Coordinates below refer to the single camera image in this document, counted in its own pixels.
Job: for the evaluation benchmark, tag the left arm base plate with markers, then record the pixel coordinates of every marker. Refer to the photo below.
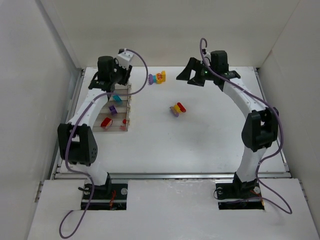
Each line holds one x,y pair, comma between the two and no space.
109,197

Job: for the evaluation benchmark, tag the aluminium rail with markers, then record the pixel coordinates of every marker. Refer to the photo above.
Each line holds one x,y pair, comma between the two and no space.
177,176

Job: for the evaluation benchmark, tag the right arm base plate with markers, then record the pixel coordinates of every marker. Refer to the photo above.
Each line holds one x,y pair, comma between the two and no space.
238,196

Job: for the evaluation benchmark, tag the clear compartment organizer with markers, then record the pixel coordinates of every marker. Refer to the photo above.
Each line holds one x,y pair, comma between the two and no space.
114,115

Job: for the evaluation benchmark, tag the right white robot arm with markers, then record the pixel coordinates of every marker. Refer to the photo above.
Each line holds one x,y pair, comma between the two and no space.
260,129

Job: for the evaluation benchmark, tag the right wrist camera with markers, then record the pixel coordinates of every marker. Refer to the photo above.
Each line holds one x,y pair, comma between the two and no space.
206,52

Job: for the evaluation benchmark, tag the teal lego block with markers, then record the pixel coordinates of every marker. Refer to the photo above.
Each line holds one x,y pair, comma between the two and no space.
117,99

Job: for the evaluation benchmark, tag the yellow flower lego block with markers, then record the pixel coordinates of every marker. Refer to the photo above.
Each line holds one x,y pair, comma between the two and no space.
159,77

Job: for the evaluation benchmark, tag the red round lego block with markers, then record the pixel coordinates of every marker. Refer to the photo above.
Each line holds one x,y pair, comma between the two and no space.
106,123

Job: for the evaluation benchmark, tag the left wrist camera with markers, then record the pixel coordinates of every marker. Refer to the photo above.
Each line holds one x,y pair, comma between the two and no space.
124,58

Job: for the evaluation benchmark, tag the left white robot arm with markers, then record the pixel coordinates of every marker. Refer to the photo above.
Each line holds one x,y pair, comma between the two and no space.
76,140

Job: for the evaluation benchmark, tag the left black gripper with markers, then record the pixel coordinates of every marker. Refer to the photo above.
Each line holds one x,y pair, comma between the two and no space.
124,75

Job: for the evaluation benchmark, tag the purple square lego block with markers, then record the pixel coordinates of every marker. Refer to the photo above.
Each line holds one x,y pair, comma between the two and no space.
112,110

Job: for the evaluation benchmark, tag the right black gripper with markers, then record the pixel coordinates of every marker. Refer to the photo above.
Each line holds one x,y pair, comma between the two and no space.
197,71

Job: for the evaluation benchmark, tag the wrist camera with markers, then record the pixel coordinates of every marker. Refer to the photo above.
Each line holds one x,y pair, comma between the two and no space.
206,52
124,58

